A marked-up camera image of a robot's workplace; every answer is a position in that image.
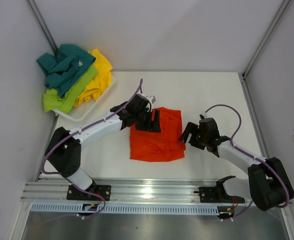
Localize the teal shorts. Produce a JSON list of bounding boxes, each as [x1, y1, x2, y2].
[[36, 44, 95, 98]]

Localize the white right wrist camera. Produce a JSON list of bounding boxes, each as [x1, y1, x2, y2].
[[199, 113, 208, 120]]

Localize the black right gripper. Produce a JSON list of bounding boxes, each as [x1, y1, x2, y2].
[[178, 122, 208, 150]]

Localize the orange shorts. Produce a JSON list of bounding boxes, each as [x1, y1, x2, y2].
[[129, 107, 186, 163]]

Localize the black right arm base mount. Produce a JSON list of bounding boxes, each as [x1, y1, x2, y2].
[[194, 175, 245, 204]]

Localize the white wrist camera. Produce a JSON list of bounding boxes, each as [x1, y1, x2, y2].
[[199, 113, 208, 120], [146, 95, 156, 104]]

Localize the yellow shorts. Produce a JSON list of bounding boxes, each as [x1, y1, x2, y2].
[[73, 48, 113, 108]]

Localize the white perforated plastic basket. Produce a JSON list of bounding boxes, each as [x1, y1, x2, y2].
[[52, 75, 116, 123]]

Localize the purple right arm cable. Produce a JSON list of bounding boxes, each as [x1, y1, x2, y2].
[[199, 104, 293, 222]]

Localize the aluminium frame post left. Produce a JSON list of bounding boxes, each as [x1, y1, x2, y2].
[[26, 0, 58, 54]]

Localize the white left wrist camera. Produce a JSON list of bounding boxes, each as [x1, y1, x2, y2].
[[146, 95, 156, 104]]

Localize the lime green shorts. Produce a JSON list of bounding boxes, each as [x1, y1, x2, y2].
[[43, 64, 97, 114]]

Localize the aluminium frame post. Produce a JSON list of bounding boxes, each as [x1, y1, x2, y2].
[[241, 0, 293, 81], [26, 0, 58, 54]]

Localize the aluminium frame post right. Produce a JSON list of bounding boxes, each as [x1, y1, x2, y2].
[[241, 0, 293, 81]]

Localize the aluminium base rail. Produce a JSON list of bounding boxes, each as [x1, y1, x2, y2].
[[20, 177, 216, 205]]

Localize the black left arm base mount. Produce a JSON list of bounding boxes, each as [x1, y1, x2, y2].
[[66, 184, 112, 201]]

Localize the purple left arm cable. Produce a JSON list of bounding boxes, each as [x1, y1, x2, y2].
[[41, 78, 154, 222]]

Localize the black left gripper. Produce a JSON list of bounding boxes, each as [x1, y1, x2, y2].
[[134, 108, 160, 133]]

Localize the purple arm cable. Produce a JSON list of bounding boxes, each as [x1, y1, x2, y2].
[[41, 78, 154, 222], [199, 104, 293, 222]]

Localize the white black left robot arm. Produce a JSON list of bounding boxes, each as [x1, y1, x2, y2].
[[45, 93, 161, 200]]

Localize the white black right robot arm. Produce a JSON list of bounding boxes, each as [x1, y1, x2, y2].
[[179, 118, 294, 211]]

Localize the white slotted cable duct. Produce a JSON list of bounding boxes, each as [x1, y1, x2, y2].
[[30, 204, 244, 215]]

